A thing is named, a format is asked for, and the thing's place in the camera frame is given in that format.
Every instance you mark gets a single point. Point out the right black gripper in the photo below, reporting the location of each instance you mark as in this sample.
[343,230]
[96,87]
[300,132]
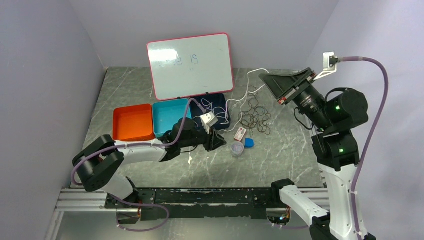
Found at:
[282,85]

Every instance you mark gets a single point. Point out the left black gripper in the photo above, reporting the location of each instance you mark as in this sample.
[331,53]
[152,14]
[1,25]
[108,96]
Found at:
[208,145]

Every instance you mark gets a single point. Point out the navy blue tray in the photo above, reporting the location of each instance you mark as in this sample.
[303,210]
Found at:
[215,103]

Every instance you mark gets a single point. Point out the light blue tray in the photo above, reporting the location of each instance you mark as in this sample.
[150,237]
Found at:
[167,113]

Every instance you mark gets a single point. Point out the orange tray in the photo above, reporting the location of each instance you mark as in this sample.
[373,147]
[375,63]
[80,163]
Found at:
[133,123]

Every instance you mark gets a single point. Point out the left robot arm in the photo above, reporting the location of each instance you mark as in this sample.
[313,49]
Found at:
[97,165]

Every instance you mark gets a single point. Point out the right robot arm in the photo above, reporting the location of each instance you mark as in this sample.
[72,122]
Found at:
[336,151]

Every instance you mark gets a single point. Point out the clear jar of clips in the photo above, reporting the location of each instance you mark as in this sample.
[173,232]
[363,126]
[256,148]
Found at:
[237,149]

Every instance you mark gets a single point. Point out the red white staples box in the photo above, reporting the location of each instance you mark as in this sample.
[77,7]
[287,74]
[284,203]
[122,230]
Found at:
[240,134]

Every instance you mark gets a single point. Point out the blue grey eraser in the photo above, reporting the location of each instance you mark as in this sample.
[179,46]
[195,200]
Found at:
[248,143]

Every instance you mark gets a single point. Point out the pink framed whiteboard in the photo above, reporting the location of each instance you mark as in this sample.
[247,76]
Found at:
[191,66]

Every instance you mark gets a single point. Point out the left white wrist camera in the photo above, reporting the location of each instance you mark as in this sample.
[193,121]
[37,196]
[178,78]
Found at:
[208,120]

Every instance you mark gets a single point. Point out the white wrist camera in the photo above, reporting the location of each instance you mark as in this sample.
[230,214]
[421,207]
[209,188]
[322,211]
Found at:
[208,120]
[330,61]

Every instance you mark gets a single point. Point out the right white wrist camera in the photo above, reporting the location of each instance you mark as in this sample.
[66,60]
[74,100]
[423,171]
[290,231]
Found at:
[330,61]

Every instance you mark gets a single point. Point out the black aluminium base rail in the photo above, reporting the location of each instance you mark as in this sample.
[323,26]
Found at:
[243,213]

